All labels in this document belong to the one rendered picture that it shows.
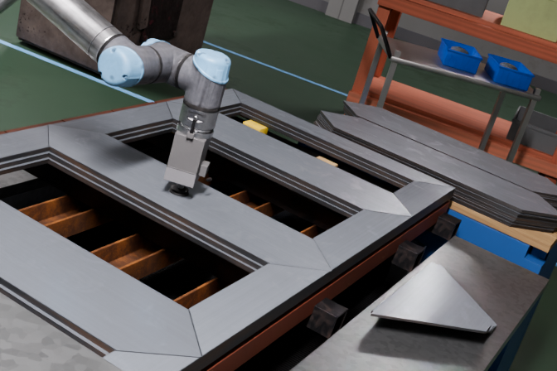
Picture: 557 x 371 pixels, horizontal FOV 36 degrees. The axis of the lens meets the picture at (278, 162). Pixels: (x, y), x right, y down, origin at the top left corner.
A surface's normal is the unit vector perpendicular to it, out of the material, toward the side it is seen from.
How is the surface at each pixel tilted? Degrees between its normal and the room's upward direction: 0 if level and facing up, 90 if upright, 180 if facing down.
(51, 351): 0
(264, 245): 0
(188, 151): 90
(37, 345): 0
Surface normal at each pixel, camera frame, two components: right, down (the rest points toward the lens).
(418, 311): 0.27, -0.90
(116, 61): -0.45, 0.14
